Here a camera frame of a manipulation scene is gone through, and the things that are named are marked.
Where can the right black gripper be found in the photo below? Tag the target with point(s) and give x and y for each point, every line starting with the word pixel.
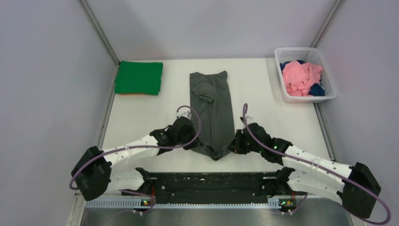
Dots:
pixel 235 145

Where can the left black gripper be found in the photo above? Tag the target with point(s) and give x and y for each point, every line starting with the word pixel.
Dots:
pixel 193 132

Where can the dark grey t-shirt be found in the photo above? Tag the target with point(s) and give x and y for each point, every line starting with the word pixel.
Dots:
pixel 210 98

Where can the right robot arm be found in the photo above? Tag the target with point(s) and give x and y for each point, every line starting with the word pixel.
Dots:
pixel 349 186

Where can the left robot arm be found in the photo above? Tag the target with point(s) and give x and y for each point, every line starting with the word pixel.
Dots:
pixel 112 169

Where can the folded green t-shirt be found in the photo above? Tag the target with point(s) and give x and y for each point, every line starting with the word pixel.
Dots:
pixel 139 78

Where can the pink t-shirt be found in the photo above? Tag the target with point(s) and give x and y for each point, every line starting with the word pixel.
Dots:
pixel 300 78

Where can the dark blue t-shirt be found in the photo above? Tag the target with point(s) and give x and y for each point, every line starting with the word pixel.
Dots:
pixel 316 90

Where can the white plastic basket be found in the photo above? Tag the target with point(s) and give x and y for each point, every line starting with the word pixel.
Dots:
pixel 304 76

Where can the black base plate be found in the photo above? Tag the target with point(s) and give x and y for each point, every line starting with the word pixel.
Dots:
pixel 214 188

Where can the white slotted cable duct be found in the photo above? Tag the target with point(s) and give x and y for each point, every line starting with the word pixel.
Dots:
pixel 120 203

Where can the left corner metal post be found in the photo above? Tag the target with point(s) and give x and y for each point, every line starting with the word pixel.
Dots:
pixel 99 31

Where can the corner metal post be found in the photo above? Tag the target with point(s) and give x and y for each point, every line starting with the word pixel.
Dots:
pixel 99 31
pixel 327 22

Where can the right corner metal post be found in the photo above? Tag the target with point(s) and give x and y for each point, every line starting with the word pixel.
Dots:
pixel 327 22

